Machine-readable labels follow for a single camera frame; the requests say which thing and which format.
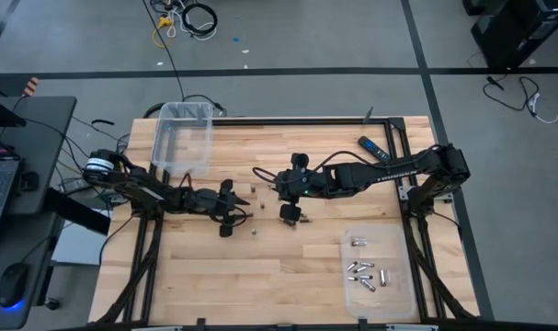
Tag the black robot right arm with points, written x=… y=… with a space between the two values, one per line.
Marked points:
x=389 y=172

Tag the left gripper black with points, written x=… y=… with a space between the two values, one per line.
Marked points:
x=214 y=202

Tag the small black box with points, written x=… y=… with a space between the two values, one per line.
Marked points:
x=29 y=180

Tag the black side desk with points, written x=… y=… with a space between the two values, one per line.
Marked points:
x=44 y=138

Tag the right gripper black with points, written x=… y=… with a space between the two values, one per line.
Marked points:
x=306 y=184

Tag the black chair caster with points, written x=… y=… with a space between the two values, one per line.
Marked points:
x=52 y=303

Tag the black computer case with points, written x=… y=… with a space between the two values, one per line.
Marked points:
x=517 y=32

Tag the black flat panel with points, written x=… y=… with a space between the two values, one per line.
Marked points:
x=83 y=220

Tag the grey metal post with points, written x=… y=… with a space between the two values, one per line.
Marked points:
x=368 y=115

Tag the orange striped tape piece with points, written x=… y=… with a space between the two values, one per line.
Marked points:
x=31 y=86

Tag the white board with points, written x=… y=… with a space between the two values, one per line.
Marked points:
x=76 y=250

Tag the black flat monitor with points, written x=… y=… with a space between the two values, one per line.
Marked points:
x=0 y=115

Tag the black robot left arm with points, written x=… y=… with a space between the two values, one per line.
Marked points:
x=140 y=186

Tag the clear plastic bin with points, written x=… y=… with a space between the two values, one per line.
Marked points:
x=184 y=135
x=379 y=303

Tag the black computer mouse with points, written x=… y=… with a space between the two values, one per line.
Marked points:
x=12 y=285

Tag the black remote control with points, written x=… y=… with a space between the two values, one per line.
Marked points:
x=374 y=149

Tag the grey power adapter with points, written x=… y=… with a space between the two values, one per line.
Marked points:
x=74 y=185

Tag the black table clamp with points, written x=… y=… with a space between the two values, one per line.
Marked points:
x=362 y=323
x=200 y=323

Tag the black aluminium table frame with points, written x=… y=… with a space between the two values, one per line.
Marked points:
x=260 y=122

